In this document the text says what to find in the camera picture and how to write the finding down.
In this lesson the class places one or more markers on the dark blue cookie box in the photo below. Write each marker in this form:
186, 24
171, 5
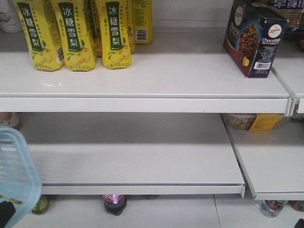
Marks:
254, 33

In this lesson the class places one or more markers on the light blue plastic basket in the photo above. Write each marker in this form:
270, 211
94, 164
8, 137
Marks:
20, 184

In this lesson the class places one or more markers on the white shelf board upper left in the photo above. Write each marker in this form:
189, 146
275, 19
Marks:
154, 83

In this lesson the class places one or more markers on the clear cookie tub yellow label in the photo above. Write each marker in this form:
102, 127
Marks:
254, 122

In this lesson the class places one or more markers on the yellow pear drink bottle middle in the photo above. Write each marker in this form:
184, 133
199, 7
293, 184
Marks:
75, 33

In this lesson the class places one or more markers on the yellow pear drink bottle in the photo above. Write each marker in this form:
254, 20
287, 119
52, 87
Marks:
75, 33
142, 21
116, 51
43, 38

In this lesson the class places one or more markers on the cola bottle red label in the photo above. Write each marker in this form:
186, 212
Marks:
115, 204

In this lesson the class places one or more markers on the yellow pear drink bottle rear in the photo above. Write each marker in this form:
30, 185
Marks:
142, 21

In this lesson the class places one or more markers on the yellow pear drink bottle right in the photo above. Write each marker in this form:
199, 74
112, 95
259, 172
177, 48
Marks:
116, 51

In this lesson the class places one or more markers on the white shelf board lower right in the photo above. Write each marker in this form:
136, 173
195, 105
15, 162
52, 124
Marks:
272, 161

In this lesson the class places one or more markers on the green tea bottle yellow cap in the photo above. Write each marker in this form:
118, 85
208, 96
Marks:
41, 206

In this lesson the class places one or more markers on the white shelf board upper right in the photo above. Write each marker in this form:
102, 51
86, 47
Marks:
288, 67

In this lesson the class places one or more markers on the yellow pear drink bottle left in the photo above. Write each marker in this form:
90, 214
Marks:
43, 38

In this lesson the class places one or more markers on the clear bottle red label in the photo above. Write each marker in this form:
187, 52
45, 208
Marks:
272, 208

